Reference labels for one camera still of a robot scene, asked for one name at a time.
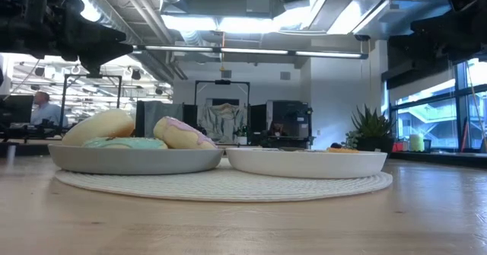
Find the yellow-green container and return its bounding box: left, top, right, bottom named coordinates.
left=408, top=133, right=425, bottom=153

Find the round white woven placemat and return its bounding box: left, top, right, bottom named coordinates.
left=53, top=158, right=393, bottom=203

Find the large green frosted donut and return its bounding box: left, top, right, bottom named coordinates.
left=81, top=136, right=169, bottom=151

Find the white round plate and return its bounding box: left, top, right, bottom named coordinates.
left=225, top=147, right=389, bottom=180

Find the large pink frosted donut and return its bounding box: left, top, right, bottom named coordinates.
left=152, top=115, right=219, bottom=151

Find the pale cloth pile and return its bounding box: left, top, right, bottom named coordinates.
left=197, top=102, right=248, bottom=144

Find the black equipment cabinet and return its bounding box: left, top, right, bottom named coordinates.
left=266, top=99, right=314, bottom=148

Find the green succulent potted plant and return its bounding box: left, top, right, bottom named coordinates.
left=341, top=104, right=395, bottom=153

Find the grey partition panel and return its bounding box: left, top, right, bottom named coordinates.
left=134, top=100, right=199, bottom=139

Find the person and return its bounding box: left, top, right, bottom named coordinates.
left=30, top=91, right=70, bottom=129

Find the large white glazed donut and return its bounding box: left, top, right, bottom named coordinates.
left=61, top=107, right=135, bottom=147

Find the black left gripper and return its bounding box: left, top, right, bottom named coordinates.
left=14, top=0, right=135, bottom=78

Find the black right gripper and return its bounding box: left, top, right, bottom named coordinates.
left=387, top=6, right=487, bottom=63

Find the black computer monitor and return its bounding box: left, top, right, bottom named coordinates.
left=0, top=94, right=35, bottom=126

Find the black gantry frame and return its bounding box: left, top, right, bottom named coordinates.
left=58, top=73, right=123, bottom=134
left=194, top=79, right=251, bottom=145

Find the grey round plate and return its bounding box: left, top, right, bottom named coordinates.
left=47, top=144, right=225, bottom=177

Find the long linear ceiling light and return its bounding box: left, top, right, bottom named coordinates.
left=131, top=44, right=369, bottom=60

